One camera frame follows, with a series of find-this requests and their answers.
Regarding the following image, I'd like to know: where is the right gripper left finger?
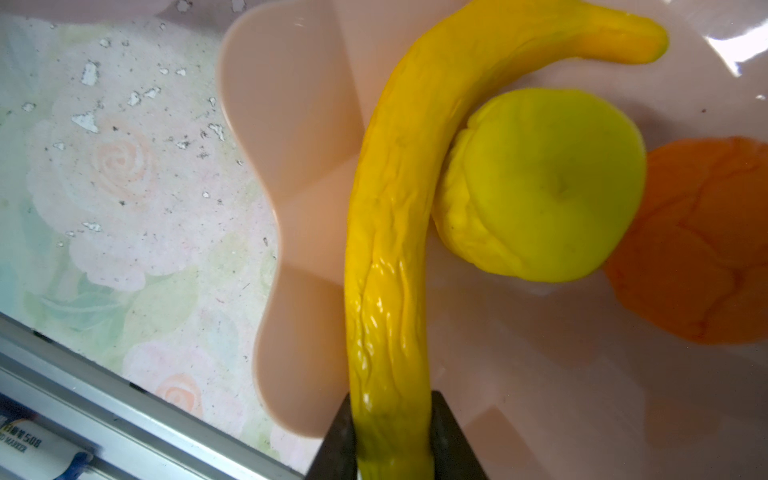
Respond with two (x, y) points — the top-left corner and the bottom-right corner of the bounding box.
(305, 395), (358, 480)

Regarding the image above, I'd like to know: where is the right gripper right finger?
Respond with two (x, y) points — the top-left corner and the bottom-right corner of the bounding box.
(430, 391), (488, 480)

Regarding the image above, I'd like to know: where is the yellow green toy mango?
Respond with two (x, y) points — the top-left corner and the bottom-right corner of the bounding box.
(344, 1), (668, 479)

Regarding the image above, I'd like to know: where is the pink faceted bowl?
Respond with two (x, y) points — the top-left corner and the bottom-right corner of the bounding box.
(217, 1), (767, 479)

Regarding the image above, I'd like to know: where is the yellow toy fruit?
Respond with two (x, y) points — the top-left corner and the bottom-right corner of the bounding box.
(433, 88), (647, 283)

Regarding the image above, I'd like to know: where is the orange toy fruit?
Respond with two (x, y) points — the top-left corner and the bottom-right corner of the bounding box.
(604, 137), (767, 344)

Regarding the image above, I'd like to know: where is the blue marker pen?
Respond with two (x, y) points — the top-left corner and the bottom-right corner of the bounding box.
(1, 412), (92, 480)

